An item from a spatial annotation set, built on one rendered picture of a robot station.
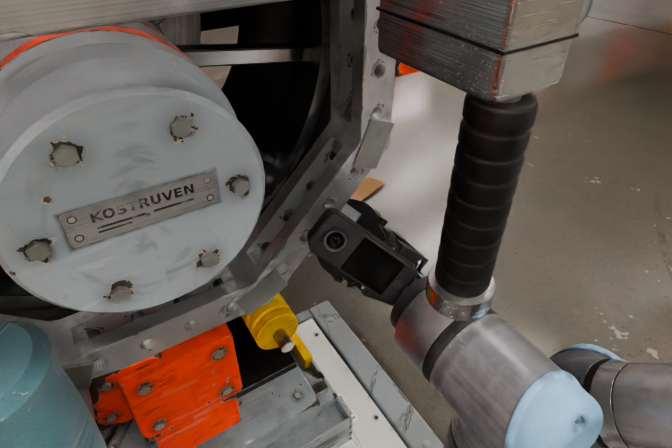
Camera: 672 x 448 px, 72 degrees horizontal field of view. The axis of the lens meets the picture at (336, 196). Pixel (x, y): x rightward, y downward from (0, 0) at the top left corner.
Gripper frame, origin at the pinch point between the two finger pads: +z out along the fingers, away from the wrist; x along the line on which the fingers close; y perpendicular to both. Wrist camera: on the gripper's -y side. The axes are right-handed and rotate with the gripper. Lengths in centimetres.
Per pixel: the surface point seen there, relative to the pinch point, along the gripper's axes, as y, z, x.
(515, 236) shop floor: 108, 25, 17
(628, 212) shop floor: 139, 13, 48
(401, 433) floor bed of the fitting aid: 49, -9, -30
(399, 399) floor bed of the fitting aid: 52, -3, -27
